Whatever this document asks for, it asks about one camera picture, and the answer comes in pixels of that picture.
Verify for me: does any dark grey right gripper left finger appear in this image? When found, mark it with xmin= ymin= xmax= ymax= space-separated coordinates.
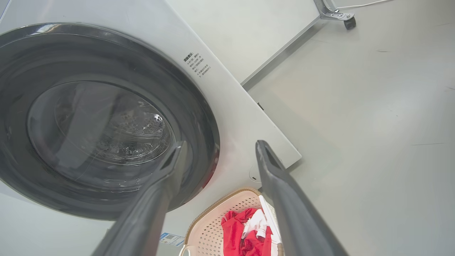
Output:
xmin=92 ymin=141 xmax=188 ymax=256

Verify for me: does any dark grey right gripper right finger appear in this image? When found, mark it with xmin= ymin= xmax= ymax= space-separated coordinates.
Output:
xmin=256 ymin=140 xmax=349 ymax=256

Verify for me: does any beige perforated laundry basket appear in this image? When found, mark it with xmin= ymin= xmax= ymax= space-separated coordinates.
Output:
xmin=179 ymin=188 xmax=285 ymax=256

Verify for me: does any blue energy label sticker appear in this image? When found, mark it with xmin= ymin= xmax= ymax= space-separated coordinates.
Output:
xmin=159 ymin=233 xmax=186 ymax=247

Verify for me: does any white garment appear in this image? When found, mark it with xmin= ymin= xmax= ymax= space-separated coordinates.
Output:
xmin=242 ymin=209 xmax=268 ymax=240

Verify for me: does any red garment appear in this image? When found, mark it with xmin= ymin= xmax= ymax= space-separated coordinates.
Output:
xmin=221 ymin=208 xmax=274 ymax=256

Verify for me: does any dark round washing machine door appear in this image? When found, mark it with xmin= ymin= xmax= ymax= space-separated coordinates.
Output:
xmin=0 ymin=23 xmax=221 ymax=221

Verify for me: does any white front-load washing machine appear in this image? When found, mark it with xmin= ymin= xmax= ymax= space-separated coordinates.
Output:
xmin=0 ymin=0 xmax=303 ymax=256

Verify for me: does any white partition board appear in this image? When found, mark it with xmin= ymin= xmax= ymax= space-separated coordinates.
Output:
xmin=165 ymin=0 xmax=322 ymax=87

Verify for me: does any grey metal leg with caster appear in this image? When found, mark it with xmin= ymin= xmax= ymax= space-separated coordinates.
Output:
xmin=313 ymin=0 xmax=357 ymax=30

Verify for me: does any white power cable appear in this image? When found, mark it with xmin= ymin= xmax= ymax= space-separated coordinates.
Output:
xmin=337 ymin=0 xmax=393 ymax=10

